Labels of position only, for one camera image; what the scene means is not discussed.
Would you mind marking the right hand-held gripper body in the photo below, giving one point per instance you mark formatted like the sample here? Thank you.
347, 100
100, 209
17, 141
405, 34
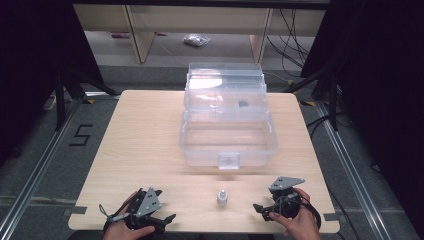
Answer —
286, 196

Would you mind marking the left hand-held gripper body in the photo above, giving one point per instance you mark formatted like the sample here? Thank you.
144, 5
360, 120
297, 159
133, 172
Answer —
148, 202

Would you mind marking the person's right hand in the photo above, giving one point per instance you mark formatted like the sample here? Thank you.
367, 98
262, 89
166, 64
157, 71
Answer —
301, 223

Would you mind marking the person's left hand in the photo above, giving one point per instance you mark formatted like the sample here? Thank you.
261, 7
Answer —
120, 230

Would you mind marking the small white bottle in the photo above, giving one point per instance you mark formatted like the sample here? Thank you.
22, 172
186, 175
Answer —
222, 197

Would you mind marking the black tape strip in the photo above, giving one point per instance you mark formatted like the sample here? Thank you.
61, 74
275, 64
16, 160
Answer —
330, 217
76, 210

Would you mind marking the clear plastic storage box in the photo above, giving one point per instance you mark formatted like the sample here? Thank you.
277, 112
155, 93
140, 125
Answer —
228, 116

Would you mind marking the black metal stand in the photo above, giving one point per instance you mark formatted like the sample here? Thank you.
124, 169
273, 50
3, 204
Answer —
332, 100
60, 100

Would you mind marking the clear plastic bag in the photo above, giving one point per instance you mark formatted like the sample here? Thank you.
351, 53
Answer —
196, 40

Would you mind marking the wooden shelf unit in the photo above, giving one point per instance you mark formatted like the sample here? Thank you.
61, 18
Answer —
200, 20

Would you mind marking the aluminium floor rail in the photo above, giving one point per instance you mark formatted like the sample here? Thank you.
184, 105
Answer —
36, 170
353, 173

